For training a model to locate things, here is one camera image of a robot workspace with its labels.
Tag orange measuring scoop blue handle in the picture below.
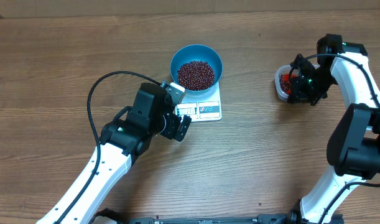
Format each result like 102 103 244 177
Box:
282 73 298 95

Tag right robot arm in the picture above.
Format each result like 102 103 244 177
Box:
284 34 380 223

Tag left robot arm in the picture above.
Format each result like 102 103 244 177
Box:
39 82 191 224

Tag white digital kitchen scale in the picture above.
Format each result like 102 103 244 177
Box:
175 83 222 123

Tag red beans in bowl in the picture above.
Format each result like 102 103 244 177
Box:
177 60 215 91

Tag blue metal bowl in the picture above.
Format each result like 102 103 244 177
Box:
170 44 223 94

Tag red beans in container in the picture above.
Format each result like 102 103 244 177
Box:
279 73 292 94

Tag clear plastic container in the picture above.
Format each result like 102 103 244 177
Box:
274 65 315 103

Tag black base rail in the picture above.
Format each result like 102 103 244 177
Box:
93 208 292 224

